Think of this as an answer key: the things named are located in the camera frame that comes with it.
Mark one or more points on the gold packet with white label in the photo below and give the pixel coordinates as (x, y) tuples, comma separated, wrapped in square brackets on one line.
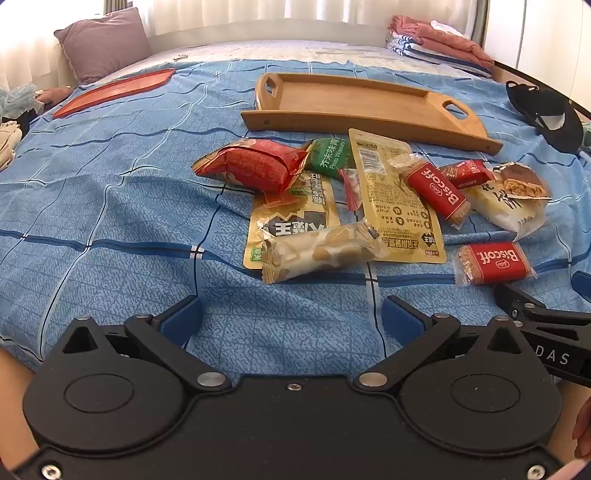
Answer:
[(392, 198)]

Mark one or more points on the dark cloth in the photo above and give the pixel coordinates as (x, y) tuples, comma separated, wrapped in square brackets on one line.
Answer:
[(23, 120)]

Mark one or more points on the purple pillow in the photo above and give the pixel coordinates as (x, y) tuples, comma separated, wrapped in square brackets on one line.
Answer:
[(101, 46)]

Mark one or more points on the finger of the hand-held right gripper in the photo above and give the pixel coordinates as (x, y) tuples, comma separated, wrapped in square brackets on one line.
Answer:
[(521, 302)]

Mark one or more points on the folded pink blanket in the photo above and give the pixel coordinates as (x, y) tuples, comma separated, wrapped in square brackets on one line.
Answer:
[(443, 41)]

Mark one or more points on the folded blue striped blanket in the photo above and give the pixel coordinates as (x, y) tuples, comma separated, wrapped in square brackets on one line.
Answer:
[(415, 50)]

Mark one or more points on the white quilted bedspread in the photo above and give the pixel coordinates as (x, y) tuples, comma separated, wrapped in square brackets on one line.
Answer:
[(277, 50)]

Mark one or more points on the white wardrobe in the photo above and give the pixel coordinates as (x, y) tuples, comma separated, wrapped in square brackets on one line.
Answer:
[(535, 32)]

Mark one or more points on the pink cushion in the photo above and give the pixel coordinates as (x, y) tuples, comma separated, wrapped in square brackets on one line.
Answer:
[(53, 94)]

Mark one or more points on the person's right leg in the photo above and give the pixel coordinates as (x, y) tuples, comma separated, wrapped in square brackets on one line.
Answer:
[(577, 390)]

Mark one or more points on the white sheer curtain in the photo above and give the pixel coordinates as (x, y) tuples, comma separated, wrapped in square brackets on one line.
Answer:
[(277, 14)]

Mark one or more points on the blue checked bedsheet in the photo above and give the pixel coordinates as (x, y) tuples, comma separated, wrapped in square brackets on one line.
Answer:
[(115, 184)]

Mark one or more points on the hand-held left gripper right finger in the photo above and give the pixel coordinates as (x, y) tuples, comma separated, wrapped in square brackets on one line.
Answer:
[(401, 318)]

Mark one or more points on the red snack packet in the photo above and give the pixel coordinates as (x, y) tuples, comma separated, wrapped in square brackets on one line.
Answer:
[(249, 164)]

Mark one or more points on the gold packet with black print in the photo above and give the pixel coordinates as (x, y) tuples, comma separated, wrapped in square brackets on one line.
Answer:
[(295, 217)]

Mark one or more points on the wooden bed frame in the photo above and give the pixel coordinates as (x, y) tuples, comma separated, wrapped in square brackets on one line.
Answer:
[(521, 71)]

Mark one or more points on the grey green drape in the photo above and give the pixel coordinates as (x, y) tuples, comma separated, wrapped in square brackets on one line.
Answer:
[(480, 21)]

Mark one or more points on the red plastic tray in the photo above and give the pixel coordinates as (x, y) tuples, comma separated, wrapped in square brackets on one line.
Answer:
[(115, 90)]

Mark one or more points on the green pea packet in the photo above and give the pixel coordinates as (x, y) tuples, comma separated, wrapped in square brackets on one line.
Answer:
[(330, 157)]

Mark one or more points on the person's right hand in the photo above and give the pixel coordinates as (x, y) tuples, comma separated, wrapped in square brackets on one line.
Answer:
[(582, 429)]

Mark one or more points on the red biscuit packet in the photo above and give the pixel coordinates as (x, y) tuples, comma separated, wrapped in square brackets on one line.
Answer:
[(466, 173), (434, 189), (496, 263)]

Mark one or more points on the small red white candy packet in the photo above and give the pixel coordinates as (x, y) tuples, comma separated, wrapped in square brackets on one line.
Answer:
[(352, 189)]

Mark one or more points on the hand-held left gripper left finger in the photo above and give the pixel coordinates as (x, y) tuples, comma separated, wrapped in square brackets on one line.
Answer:
[(180, 318)]

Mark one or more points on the clear brown pastry packet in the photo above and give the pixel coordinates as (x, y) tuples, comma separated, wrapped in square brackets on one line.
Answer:
[(521, 182)]

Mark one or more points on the clear cream biscuit packet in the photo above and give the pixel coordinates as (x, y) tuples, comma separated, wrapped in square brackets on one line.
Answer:
[(318, 251)]

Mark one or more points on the beige cloth bag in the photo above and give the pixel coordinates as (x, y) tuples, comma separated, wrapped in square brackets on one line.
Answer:
[(8, 147)]

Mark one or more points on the light blue plastic bag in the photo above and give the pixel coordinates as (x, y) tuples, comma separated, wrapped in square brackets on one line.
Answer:
[(16, 97)]

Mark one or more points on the white flower cake packet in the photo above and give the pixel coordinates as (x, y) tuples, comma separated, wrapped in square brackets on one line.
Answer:
[(498, 207)]

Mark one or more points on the black cap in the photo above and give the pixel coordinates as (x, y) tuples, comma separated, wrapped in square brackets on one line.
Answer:
[(531, 101)]

